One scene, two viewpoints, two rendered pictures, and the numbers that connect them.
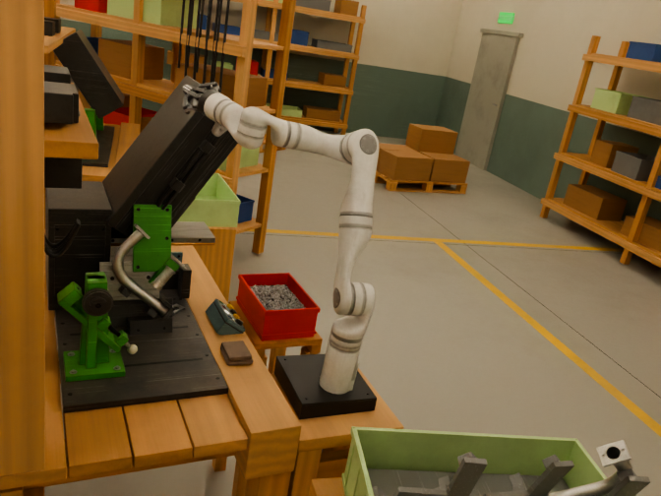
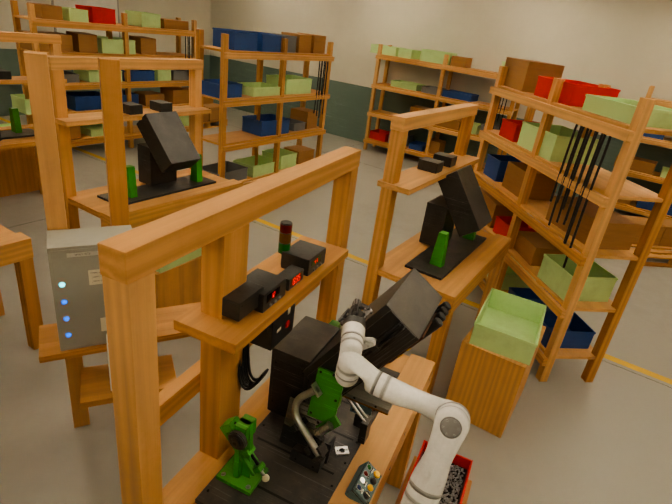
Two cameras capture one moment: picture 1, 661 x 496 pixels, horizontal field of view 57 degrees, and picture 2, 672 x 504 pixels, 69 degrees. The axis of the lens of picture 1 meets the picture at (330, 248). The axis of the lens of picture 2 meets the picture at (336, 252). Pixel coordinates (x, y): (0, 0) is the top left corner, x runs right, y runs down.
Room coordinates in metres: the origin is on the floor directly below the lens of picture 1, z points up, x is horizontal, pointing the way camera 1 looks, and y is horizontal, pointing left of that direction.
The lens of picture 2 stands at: (0.77, -0.56, 2.49)
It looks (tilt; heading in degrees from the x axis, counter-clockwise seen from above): 25 degrees down; 49
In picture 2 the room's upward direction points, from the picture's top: 8 degrees clockwise
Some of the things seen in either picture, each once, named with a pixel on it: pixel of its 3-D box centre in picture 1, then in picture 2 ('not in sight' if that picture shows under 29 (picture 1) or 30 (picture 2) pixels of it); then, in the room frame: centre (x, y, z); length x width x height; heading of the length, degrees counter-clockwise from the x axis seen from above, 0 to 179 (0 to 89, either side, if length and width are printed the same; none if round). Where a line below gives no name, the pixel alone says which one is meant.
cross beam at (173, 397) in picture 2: not in sight; (249, 333); (1.66, 0.98, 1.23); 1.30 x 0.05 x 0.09; 28
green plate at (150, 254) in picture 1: (150, 234); (329, 391); (1.80, 0.57, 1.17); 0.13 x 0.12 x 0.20; 28
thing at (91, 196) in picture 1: (77, 243); (304, 368); (1.86, 0.83, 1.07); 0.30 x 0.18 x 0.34; 28
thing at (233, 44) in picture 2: not in sight; (268, 112); (4.66, 5.98, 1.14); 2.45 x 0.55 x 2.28; 20
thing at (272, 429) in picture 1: (204, 316); (373, 463); (1.96, 0.41, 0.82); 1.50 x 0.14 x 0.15; 28
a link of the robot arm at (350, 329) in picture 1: (352, 311); not in sight; (1.54, -0.09, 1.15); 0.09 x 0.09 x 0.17; 21
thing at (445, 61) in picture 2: not in sight; (434, 110); (8.81, 6.38, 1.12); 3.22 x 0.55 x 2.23; 110
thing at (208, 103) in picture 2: not in sight; (195, 107); (5.29, 10.22, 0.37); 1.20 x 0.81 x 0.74; 22
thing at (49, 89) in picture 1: (55, 102); (243, 300); (1.47, 0.71, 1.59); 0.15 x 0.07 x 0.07; 28
